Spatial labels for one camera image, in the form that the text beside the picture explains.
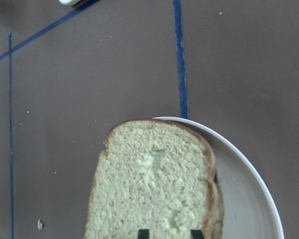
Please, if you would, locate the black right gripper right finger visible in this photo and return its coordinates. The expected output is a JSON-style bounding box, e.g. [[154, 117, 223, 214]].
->
[[190, 230, 205, 239]]

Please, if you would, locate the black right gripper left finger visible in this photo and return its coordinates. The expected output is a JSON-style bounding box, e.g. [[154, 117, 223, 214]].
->
[[137, 229, 150, 239]]

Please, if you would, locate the bread slice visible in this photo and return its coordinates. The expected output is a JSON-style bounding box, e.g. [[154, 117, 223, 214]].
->
[[83, 119, 218, 239], [212, 174, 225, 239]]

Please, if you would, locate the cream bear tray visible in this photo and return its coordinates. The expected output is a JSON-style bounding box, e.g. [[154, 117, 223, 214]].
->
[[59, 0, 81, 6]]

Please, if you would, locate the bread slice under egg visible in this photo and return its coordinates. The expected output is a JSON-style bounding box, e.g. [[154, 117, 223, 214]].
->
[[212, 174, 225, 239]]

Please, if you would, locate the white round plate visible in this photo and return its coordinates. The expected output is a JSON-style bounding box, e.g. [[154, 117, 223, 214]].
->
[[163, 117, 285, 239]]

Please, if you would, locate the bread crumb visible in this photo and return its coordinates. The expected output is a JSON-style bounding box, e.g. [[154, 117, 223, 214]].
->
[[37, 219, 44, 230]]

